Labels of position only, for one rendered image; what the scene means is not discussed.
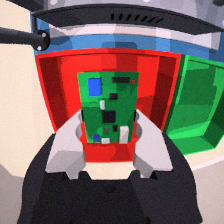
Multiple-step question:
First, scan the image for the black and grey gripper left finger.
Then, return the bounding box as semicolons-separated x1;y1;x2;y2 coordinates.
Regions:
17;109;86;224

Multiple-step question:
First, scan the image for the green bin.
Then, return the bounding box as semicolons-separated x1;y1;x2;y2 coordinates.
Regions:
163;55;224;155

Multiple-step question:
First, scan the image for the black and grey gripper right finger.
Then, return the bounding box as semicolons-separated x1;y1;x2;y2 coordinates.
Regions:
133;109;203;224

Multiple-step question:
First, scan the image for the red bin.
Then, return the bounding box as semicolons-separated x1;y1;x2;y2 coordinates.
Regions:
35;48;181;163

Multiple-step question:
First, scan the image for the green circuit board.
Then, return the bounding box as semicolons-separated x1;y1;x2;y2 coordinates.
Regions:
77;72;139;144

